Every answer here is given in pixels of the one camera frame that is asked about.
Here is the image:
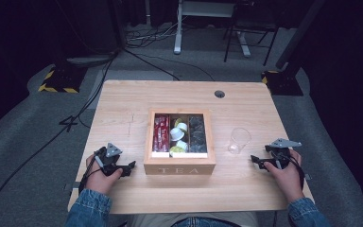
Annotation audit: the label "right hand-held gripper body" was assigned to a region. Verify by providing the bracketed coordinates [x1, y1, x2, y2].
[264, 137, 303, 169]

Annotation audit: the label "wooden tea box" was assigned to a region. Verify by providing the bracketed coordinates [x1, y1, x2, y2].
[143, 108, 216, 176]

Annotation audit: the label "person's right hand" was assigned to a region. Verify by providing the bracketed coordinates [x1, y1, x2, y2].
[263, 149, 305, 203]

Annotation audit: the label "bundle of floor cables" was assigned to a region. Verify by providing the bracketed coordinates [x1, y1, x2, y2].
[125, 21, 183, 49]

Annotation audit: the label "clear plastic cup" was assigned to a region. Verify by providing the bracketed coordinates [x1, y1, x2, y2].
[227, 127, 252, 155]

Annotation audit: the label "right hand-held gripper cable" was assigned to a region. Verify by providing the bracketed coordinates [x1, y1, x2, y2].
[283, 150, 306, 191]

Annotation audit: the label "pile of dark tea bags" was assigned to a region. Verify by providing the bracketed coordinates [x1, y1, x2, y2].
[188, 114, 208, 154]

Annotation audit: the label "person's left hand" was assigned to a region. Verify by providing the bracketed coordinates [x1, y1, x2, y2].
[85, 154, 123, 196]

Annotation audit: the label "long black floor cable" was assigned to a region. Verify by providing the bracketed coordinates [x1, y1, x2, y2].
[0, 53, 117, 221]

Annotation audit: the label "person's beige trousers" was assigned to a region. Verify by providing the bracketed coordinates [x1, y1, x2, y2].
[129, 211, 259, 227]

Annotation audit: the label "left hand-held gripper cable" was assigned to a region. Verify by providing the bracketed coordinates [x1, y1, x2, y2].
[78, 154, 103, 195]

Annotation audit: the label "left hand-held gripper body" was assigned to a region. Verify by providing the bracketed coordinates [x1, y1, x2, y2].
[94, 142, 126, 176]

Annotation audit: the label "bundle of red stick packets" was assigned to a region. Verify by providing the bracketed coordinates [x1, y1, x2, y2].
[152, 113, 170, 153]

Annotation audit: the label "black metal chair frame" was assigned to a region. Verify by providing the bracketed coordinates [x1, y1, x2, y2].
[223, 3, 280, 66]

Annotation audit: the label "white coffee capsule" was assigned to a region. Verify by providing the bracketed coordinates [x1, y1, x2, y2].
[169, 127, 185, 142]
[175, 140, 189, 152]
[175, 118, 189, 132]

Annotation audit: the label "hand-held gripper cable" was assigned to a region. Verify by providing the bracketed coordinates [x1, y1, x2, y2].
[78, 154, 103, 195]
[283, 150, 306, 191]

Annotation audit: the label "white desk frame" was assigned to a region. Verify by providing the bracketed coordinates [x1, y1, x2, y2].
[173, 0, 253, 58]

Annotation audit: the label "black stand hazard striped base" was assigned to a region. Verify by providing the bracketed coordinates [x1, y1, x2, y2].
[261, 0, 326, 96]
[37, 64, 88, 95]

